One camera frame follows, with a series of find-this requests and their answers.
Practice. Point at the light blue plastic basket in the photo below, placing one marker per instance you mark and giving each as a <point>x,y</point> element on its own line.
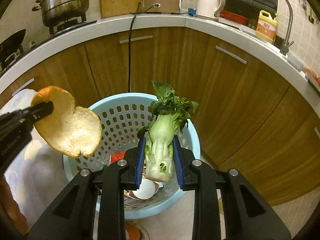
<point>117,120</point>

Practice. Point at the red plastic bag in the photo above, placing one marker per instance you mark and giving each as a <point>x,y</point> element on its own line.
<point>116,157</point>

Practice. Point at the steel kitchen faucet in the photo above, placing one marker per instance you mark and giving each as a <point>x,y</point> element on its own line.
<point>288,25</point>

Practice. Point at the person's left hand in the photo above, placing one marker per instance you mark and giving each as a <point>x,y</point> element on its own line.
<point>10,205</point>

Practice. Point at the white kitchen countertop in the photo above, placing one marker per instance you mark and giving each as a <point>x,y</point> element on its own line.
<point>160,20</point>

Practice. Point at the black gas stove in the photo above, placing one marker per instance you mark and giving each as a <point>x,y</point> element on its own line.
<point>67,23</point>

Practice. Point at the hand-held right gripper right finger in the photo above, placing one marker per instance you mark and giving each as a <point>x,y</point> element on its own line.
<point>178,165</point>

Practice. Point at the small blue box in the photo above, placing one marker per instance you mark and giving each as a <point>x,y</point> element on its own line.
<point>192,11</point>

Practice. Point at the black wok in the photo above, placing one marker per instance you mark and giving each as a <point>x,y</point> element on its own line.
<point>12,42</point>

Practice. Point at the orange paper cup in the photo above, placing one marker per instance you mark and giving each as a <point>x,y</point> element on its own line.
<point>145,188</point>

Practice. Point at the yellow detergent bottle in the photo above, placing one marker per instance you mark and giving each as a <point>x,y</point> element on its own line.
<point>266,30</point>

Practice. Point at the orange round object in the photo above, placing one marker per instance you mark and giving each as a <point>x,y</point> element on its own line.
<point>133,231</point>

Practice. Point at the green bok choy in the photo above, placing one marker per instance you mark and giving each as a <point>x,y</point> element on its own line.
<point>160,140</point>

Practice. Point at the red plastic basket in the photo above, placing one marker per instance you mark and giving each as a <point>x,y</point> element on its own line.
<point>232,17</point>

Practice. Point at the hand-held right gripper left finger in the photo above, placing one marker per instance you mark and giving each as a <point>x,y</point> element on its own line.
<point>140,162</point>

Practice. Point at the steel steamer pot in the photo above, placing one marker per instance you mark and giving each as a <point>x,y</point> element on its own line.
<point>65,5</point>

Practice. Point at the large pomelo peel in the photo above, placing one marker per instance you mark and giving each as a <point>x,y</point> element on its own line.
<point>72,130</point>

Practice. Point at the white electric kettle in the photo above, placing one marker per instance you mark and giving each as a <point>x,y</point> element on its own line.
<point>208,2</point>

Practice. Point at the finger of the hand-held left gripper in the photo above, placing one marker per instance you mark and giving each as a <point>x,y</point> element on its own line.
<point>42,110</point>

